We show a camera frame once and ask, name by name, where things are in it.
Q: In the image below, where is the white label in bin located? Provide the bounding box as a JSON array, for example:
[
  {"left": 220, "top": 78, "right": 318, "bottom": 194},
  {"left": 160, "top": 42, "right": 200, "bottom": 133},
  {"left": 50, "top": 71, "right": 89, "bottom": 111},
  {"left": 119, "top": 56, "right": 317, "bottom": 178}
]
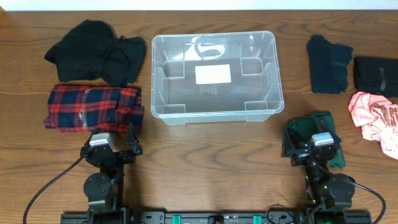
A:
[{"left": 195, "top": 64, "right": 231, "bottom": 85}]

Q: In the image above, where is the red navy plaid shirt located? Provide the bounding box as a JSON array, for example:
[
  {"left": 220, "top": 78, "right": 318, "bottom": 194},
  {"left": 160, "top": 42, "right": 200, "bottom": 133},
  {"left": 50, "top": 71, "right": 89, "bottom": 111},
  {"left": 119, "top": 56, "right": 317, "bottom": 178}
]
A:
[{"left": 44, "top": 84, "right": 144, "bottom": 133}]

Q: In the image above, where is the dark navy garment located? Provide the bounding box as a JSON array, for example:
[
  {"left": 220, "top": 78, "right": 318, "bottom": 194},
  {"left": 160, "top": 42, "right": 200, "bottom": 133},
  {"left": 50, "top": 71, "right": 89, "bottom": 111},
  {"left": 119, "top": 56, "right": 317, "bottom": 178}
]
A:
[{"left": 307, "top": 35, "right": 353, "bottom": 94}]

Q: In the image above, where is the black crumpled garment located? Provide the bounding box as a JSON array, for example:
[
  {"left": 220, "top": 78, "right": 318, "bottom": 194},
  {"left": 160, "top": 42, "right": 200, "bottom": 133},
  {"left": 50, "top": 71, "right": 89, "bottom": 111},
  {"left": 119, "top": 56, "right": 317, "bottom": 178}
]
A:
[{"left": 44, "top": 20, "right": 146, "bottom": 87}]

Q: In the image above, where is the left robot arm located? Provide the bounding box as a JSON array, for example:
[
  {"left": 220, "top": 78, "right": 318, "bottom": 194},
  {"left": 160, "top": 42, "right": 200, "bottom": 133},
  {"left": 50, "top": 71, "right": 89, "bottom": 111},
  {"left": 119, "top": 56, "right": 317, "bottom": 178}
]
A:
[{"left": 80, "top": 123, "right": 143, "bottom": 224}]

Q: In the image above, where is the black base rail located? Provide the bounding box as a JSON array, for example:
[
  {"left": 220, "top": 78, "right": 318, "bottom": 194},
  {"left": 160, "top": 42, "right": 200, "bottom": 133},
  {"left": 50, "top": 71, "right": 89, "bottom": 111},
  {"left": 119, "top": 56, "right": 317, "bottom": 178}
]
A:
[{"left": 60, "top": 210, "right": 372, "bottom": 224}]

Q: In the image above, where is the clear plastic storage bin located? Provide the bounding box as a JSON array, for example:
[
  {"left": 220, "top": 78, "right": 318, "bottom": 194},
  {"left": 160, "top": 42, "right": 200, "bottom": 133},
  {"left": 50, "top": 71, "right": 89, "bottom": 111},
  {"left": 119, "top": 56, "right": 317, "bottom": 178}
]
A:
[{"left": 150, "top": 30, "right": 285, "bottom": 125}]

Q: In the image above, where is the pink shirt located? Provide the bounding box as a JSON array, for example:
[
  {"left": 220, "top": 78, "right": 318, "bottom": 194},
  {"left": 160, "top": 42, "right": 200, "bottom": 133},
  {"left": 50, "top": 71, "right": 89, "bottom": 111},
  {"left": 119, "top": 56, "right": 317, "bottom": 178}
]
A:
[{"left": 348, "top": 91, "right": 397, "bottom": 159}]

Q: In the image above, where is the black taped garment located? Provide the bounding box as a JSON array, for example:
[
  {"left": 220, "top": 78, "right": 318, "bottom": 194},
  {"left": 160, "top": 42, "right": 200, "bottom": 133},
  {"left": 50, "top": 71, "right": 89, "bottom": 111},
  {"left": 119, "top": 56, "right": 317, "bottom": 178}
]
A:
[{"left": 354, "top": 57, "right": 397, "bottom": 98}]

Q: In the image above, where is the dark green garment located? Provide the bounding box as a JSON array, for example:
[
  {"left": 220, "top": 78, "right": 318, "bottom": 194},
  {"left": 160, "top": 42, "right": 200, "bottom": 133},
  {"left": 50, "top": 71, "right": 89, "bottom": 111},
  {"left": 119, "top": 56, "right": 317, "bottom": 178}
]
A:
[{"left": 286, "top": 111, "right": 346, "bottom": 170}]

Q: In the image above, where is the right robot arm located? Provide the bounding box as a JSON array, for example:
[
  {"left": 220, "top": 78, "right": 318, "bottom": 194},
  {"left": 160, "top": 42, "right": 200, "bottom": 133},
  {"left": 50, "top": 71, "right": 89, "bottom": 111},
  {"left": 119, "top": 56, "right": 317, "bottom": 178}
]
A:
[{"left": 281, "top": 128, "right": 355, "bottom": 223}]

